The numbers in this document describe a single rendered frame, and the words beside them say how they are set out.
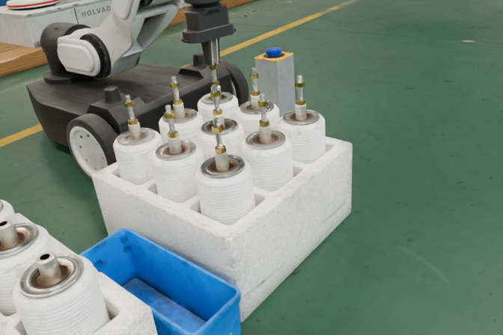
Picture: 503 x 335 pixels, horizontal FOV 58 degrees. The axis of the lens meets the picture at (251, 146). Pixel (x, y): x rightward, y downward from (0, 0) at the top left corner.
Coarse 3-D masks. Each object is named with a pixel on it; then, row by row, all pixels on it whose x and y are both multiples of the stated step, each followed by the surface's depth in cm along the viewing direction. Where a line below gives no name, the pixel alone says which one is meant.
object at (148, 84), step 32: (64, 32) 148; (160, 64) 167; (192, 64) 148; (32, 96) 150; (64, 96) 143; (96, 96) 141; (160, 96) 129; (192, 96) 136; (64, 128) 136; (128, 128) 120
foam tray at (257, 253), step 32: (320, 160) 90; (128, 192) 86; (256, 192) 81; (288, 192) 81; (320, 192) 89; (128, 224) 91; (160, 224) 82; (192, 224) 75; (224, 224) 73; (256, 224) 74; (288, 224) 82; (320, 224) 93; (192, 256) 79; (224, 256) 73; (256, 256) 76; (288, 256) 85; (256, 288) 79
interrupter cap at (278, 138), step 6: (258, 132) 87; (276, 132) 86; (246, 138) 84; (252, 138) 84; (258, 138) 85; (276, 138) 84; (282, 138) 83; (246, 144) 83; (252, 144) 82; (258, 144) 82; (264, 144) 82; (270, 144) 81; (276, 144) 81
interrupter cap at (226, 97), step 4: (224, 92) 108; (204, 96) 107; (208, 96) 107; (224, 96) 107; (228, 96) 106; (232, 96) 105; (204, 100) 105; (208, 100) 105; (212, 100) 105; (220, 100) 104; (224, 100) 104; (228, 100) 103; (208, 104) 103; (212, 104) 103
